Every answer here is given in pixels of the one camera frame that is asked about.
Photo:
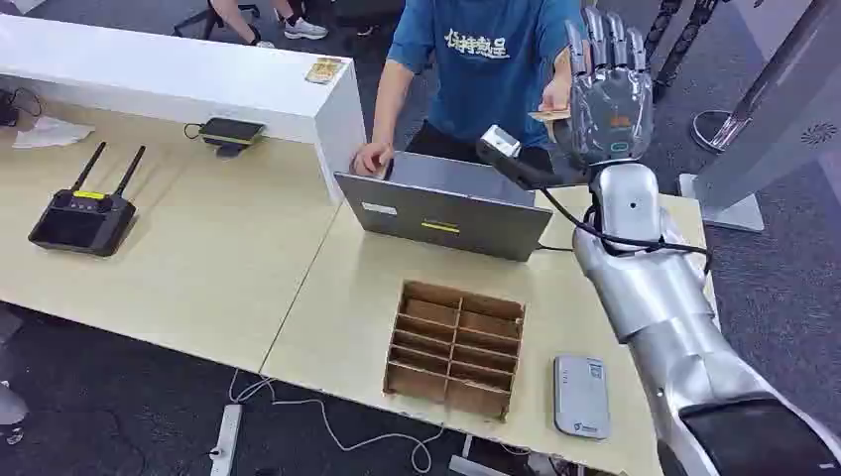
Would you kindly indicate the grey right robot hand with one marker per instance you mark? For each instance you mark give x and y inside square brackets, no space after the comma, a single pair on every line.
[614,112]

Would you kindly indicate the person's left hand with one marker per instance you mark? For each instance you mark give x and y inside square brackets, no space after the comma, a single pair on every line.
[557,95]

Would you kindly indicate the person's right hand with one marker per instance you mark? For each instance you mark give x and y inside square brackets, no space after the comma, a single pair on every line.
[371,157]

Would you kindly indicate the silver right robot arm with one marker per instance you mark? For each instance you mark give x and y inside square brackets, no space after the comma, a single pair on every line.
[657,289]

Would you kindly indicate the person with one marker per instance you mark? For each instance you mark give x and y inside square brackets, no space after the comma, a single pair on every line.
[486,72]
[302,26]

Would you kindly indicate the black ribbed stand leg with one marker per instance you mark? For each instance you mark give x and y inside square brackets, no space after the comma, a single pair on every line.
[660,26]
[683,46]

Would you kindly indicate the grey laptop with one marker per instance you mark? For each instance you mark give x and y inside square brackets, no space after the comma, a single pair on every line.
[447,217]

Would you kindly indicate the round metal stand base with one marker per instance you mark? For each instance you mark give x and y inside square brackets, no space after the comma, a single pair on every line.
[713,131]

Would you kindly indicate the black phone on stand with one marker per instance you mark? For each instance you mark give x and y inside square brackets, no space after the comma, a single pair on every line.
[230,130]

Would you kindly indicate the wooden card box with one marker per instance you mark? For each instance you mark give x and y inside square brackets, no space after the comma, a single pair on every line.
[453,351]

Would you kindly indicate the white flat card reader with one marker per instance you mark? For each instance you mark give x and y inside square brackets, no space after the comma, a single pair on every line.
[581,397]

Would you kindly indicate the black remote controller with antennas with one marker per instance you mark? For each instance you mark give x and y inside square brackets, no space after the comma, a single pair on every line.
[82,220]

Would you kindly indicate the white power strip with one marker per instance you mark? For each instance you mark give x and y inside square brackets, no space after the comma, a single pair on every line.
[227,437]

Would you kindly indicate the white crumpled paper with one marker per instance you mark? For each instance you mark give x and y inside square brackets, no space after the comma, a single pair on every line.
[52,133]

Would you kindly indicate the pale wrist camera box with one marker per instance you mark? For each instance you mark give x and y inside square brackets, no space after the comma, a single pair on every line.
[501,141]

